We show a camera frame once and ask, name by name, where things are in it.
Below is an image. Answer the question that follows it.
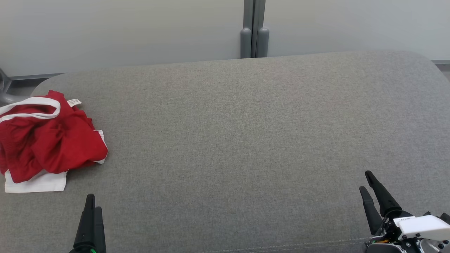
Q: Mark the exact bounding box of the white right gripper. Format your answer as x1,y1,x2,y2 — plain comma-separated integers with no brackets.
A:
359,171,450,253

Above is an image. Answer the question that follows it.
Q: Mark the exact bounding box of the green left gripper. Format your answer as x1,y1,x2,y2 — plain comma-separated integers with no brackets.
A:
69,194,107,253

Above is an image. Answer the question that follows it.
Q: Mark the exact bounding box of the red and white basketball jersey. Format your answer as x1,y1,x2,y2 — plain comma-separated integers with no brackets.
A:
0,90,83,194

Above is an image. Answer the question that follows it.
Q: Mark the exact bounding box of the grey double partition post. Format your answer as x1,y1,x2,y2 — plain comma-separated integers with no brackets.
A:
240,0,270,58

